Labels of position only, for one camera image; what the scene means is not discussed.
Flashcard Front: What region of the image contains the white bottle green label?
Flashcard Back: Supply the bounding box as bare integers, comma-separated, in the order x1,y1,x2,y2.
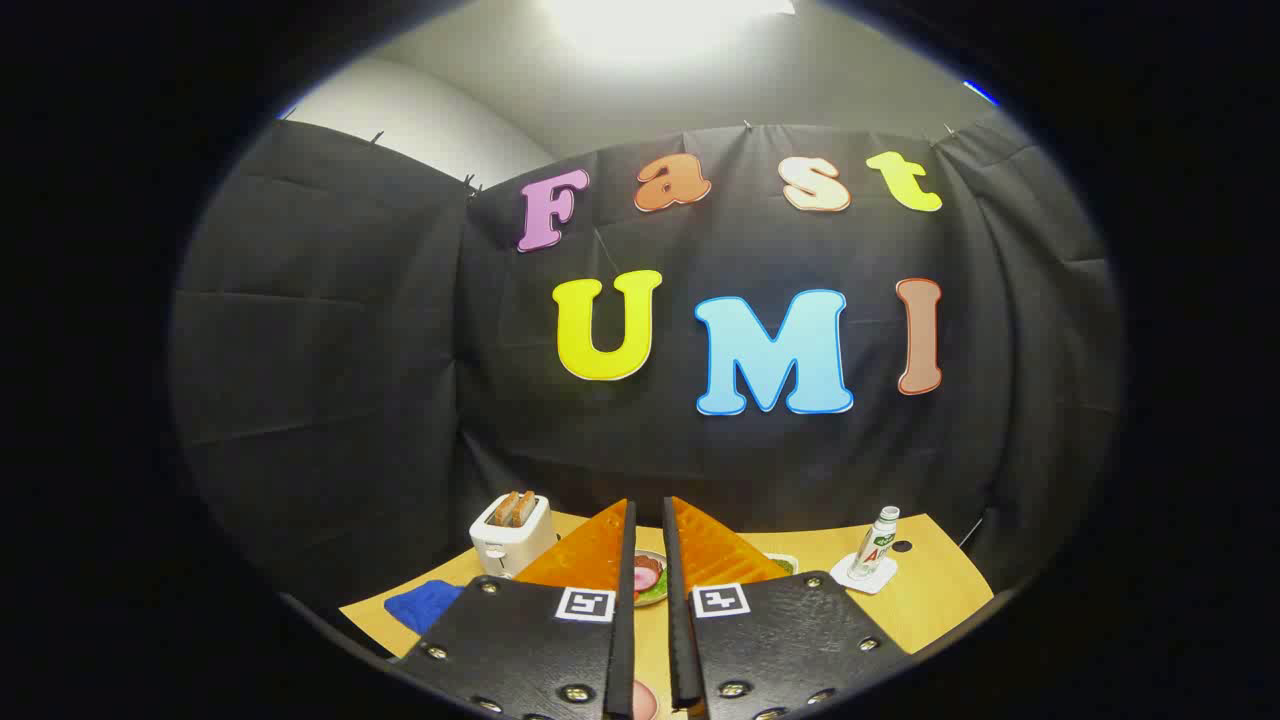
848,506,901,581

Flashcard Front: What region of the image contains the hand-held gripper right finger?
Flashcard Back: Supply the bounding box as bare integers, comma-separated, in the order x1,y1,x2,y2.
663,496,908,720

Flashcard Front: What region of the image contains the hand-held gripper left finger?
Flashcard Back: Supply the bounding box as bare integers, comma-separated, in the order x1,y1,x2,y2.
393,499,638,720

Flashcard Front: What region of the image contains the white toaster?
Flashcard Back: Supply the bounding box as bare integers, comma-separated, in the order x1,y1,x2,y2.
469,492,559,579

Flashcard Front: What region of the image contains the white oval food plate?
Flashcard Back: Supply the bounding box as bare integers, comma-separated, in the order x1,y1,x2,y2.
632,548,669,608

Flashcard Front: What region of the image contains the white square coaster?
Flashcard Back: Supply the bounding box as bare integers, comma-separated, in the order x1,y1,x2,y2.
830,552,899,596

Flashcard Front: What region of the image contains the blue towel cloth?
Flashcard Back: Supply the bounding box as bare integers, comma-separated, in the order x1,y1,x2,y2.
384,579,464,637

